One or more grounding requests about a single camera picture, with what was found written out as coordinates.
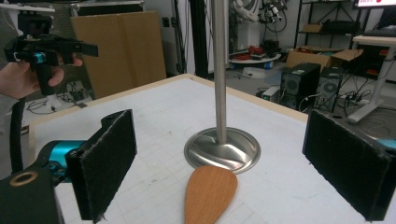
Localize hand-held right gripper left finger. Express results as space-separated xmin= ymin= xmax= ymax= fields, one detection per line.
xmin=64 ymin=108 xmax=138 ymax=224

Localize black sleeved cable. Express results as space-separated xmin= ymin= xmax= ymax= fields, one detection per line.
xmin=8 ymin=97 xmax=27 ymax=174

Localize grey-fronted computer tower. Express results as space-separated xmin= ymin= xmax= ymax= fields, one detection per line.
xmin=317 ymin=66 xmax=344 ymax=114

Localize white desk with keyboard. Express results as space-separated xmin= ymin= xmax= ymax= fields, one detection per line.
xmin=346 ymin=34 xmax=396 ymax=124

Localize white gridded table mat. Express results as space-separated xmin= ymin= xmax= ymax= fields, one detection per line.
xmin=32 ymin=77 xmax=372 ymax=224

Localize white robot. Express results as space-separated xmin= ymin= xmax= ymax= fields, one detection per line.
xmin=231 ymin=0 xmax=262 ymax=51

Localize black keyboard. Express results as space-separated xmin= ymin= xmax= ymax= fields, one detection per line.
xmin=361 ymin=28 xmax=396 ymax=38

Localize round white table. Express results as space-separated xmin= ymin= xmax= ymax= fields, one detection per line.
xmin=229 ymin=46 xmax=282 ymax=70

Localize black shelf rack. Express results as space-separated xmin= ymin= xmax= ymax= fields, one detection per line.
xmin=293 ymin=0 xmax=362 ymax=49

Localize loose floor cables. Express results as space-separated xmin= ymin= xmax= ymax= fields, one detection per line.
xmin=25 ymin=98 xmax=77 ymax=115

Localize monitor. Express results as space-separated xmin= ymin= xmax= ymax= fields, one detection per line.
xmin=352 ymin=0 xmax=396 ymax=9

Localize wooden spatula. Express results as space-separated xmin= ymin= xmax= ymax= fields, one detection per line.
xmin=184 ymin=164 xmax=239 ymax=224

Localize black computer tower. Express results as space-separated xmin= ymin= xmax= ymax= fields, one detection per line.
xmin=279 ymin=62 xmax=322 ymax=110

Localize large brown cardboard sheet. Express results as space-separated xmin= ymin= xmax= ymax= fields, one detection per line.
xmin=70 ymin=10 xmax=167 ymax=100

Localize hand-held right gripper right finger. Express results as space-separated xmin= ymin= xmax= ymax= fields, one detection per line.
xmin=302 ymin=108 xmax=396 ymax=222

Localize small white box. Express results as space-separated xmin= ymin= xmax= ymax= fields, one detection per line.
xmin=261 ymin=85 xmax=282 ymax=103

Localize metal stand with round base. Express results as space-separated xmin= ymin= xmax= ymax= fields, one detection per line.
xmin=183 ymin=0 xmax=262 ymax=175

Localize black column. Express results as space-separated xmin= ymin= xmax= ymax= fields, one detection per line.
xmin=189 ymin=0 xmax=210 ymax=79

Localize open flat cardboard box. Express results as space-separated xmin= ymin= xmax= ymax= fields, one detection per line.
xmin=285 ymin=47 xmax=364 ymax=71

